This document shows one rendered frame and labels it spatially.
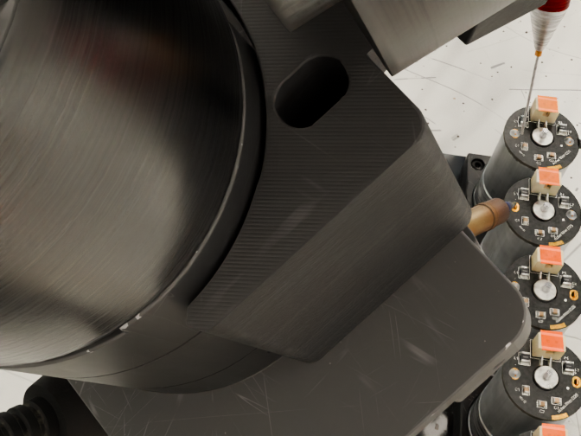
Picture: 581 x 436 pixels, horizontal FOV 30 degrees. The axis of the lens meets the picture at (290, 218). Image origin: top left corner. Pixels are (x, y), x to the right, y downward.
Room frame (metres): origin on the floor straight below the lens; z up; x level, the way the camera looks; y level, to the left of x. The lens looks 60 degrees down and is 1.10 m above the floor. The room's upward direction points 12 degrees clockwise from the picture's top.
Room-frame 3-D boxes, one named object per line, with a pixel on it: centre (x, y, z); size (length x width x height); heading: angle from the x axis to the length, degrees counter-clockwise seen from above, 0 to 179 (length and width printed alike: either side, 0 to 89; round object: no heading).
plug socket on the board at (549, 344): (0.14, -0.08, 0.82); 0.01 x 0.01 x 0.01; 4
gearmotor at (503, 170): (0.21, -0.07, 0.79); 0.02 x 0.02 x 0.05
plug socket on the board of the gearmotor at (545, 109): (0.22, -0.07, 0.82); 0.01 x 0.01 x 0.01; 4
